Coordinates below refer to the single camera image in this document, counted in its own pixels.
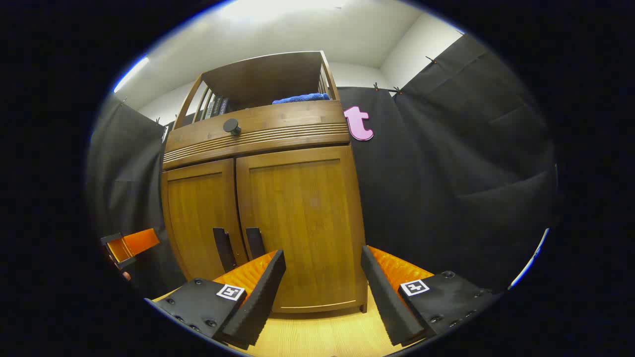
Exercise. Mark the wooden drawer with black knob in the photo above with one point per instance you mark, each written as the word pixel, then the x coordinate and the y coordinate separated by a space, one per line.
pixel 287 126

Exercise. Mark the large ceiling light panel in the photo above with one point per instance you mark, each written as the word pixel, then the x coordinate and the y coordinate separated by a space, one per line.
pixel 283 7

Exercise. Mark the blue folded towel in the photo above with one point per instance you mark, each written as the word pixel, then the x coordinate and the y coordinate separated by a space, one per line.
pixel 302 98

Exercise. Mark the wooden double-door shoe cabinet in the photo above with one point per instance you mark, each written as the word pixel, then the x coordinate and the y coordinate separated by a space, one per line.
pixel 263 74

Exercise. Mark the row of shelf books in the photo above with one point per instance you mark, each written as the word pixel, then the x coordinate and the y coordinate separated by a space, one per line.
pixel 214 106

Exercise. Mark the wooden shoe cabinet door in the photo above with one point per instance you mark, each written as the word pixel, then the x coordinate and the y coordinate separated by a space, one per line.
pixel 198 213
pixel 302 208

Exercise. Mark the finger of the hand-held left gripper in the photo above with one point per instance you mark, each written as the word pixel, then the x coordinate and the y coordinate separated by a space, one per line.
pixel 139 240

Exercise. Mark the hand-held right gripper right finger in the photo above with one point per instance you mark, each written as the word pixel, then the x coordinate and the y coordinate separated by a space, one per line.
pixel 387 302

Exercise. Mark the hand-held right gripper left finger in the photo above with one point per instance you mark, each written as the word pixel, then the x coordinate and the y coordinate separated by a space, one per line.
pixel 258 297

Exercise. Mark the ceiling light strip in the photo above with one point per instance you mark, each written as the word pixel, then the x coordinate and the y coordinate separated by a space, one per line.
pixel 131 74

